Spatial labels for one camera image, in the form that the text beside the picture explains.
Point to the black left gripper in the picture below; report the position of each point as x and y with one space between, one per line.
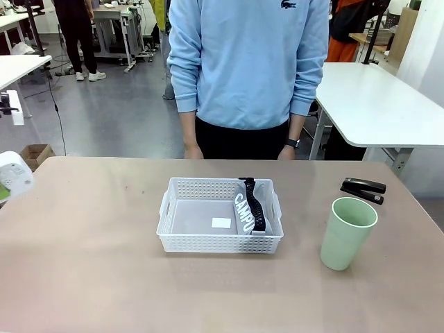
5 100

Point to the black stapler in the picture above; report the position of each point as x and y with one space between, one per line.
364 189

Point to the person's left forearm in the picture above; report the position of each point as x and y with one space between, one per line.
295 126

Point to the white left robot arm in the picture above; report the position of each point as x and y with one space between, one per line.
14 171

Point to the person's right forearm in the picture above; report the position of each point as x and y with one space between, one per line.
189 128

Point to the white perforated plastic basket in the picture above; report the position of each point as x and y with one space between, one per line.
166 243

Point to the person's right hand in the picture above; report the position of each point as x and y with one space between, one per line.
193 152

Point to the person's left hand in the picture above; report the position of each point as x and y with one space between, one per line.
286 154

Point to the white table with slanted leg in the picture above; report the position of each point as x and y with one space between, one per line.
21 67

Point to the white plastic bag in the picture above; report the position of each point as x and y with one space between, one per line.
22 48

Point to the open cardboard box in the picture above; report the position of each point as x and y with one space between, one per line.
36 156

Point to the black stand pole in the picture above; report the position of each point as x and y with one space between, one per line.
36 31
373 34

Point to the long white desk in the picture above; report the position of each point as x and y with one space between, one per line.
10 21

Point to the bystander in black clothes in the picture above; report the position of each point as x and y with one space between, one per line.
78 34

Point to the grey workbench on wheels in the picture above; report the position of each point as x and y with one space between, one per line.
114 15

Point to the bystander in yellow jacket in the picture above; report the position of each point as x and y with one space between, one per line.
166 52

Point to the person in light blue sweater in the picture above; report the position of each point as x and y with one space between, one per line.
243 69

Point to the white rectangular sticker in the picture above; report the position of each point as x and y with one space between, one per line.
221 223

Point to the black wrist watch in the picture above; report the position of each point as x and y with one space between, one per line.
292 143

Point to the bystander in orange trousers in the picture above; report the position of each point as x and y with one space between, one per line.
347 34

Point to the wooden top table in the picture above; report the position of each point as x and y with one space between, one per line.
360 38

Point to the light green plastic cup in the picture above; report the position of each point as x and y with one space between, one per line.
340 243

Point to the large white curved-edge table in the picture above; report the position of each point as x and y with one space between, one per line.
374 104

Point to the tall brown cardboard box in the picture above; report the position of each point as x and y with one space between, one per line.
404 31

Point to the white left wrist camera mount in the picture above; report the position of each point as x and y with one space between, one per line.
17 107

